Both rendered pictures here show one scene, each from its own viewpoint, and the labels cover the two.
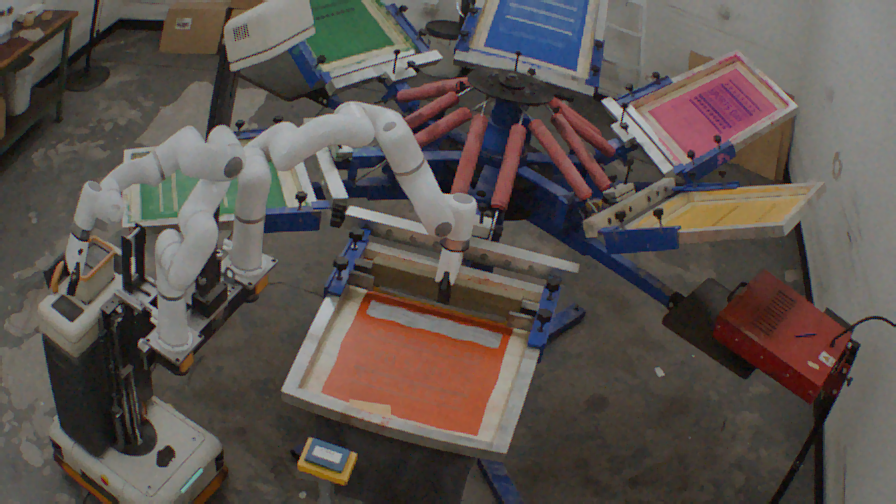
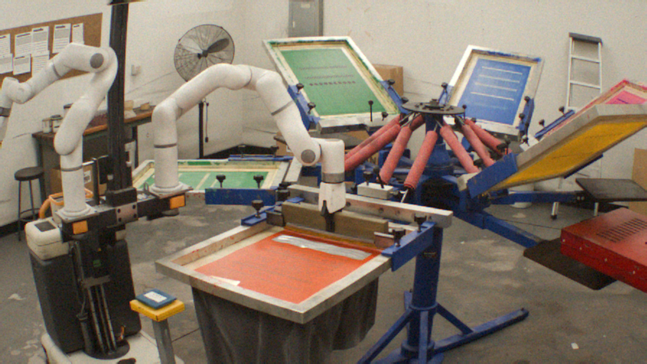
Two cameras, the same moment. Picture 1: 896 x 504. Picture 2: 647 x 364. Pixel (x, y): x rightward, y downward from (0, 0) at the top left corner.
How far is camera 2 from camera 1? 1.55 m
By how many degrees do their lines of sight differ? 29
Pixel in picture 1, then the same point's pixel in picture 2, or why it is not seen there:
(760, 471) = not seen: outside the picture
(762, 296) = (615, 220)
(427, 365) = (293, 265)
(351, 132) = (224, 73)
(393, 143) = (261, 86)
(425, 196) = (289, 128)
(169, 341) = (66, 208)
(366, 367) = (242, 262)
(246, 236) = (159, 158)
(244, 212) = (156, 139)
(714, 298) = not seen: hidden behind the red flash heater
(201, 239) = (75, 112)
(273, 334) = not seen: hidden behind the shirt
